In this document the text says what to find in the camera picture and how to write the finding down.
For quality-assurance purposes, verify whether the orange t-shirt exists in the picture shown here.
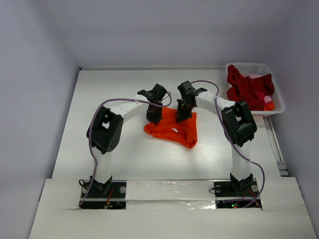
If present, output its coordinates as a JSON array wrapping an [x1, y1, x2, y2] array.
[[144, 108, 197, 149]]

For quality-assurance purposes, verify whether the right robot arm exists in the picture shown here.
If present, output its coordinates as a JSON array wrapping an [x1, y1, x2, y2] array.
[[177, 81, 257, 198]]

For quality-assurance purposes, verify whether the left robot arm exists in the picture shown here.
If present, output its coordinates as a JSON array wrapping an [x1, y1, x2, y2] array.
[[87, 84, 167, 197]]

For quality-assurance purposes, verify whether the dark red t-shirt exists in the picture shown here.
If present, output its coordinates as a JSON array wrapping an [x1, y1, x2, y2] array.
[[226, 64, 275, 112]]

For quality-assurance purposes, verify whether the white plastic laundry basket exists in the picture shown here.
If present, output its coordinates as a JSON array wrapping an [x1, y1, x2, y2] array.
[[225, 63, 285, 116]]

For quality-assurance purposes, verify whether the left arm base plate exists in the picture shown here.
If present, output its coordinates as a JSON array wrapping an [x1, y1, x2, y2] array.
[[79, 180, 127, 210]]

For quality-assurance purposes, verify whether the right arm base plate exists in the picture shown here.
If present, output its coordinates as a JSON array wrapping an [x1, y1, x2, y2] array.
[[209, 179, 259, 209]]

